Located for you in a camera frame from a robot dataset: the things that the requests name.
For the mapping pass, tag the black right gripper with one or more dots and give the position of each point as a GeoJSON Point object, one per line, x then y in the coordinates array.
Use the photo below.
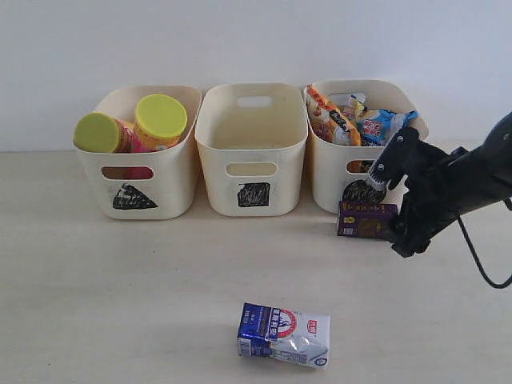
{"type": "Point", "coordinates": [411, 230]}

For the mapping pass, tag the purple drink carton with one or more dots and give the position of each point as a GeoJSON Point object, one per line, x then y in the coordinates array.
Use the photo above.
{"type": "Point", "coordinates": [364, 220]}

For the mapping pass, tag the blue instant noodle bag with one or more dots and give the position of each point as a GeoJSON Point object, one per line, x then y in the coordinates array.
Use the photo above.
{"type": "Point", "coordinates": [375, 126]}

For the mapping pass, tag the orange instant noodle bag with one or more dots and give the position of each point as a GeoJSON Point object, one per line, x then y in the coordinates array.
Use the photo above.
{"type": "Point", "coordinates": [328, 122]}

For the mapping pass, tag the pink chips can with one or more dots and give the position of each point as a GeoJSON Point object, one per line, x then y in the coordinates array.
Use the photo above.
{"type": "Point", "coordinates": [159, 122]}

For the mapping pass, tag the yellow Lays chips can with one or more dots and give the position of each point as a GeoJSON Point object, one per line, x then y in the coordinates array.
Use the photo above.
{"type": "Point", "coordinates": [99, 133]}

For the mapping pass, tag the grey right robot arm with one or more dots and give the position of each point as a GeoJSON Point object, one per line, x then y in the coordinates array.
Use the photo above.
{"type": "Point", "coordinates": [477, 179]}

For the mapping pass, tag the cream bin with circle mark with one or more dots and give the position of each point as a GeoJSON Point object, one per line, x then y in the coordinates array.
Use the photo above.
{"type": "Point", "coordinates": [328, 162]}

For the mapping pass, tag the cream bin with square mark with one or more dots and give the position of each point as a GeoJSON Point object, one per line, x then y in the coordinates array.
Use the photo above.
{"type": "Point", "coordinates": [251, 140]}

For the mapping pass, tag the blue white milk carton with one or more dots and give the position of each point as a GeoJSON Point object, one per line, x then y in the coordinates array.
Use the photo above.
{"type": "Point", "coordinates": [284, 335]}

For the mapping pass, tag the cream bin with triangle mark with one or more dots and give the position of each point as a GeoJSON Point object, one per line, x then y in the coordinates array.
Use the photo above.
{"type": "Point", "coordinates": [146, 186]}

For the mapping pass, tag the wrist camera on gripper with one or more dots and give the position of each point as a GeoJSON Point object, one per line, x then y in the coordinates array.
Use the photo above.
{"type": "Point", "coordinates": [390, 167]}

